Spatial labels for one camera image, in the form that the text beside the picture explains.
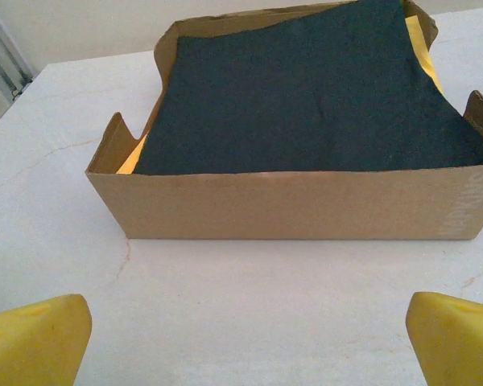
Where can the yellow napkins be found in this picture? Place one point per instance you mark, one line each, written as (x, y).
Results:
(424, 52)

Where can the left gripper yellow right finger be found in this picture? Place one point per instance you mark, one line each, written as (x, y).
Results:
(459, 342)

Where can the aluminium side rail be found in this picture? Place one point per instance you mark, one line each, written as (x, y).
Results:
(4, 60)

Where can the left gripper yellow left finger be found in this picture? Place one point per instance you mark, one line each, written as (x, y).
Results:
(32, 346)

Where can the cardboard napkin tray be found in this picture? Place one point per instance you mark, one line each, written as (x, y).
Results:
(290, 205)

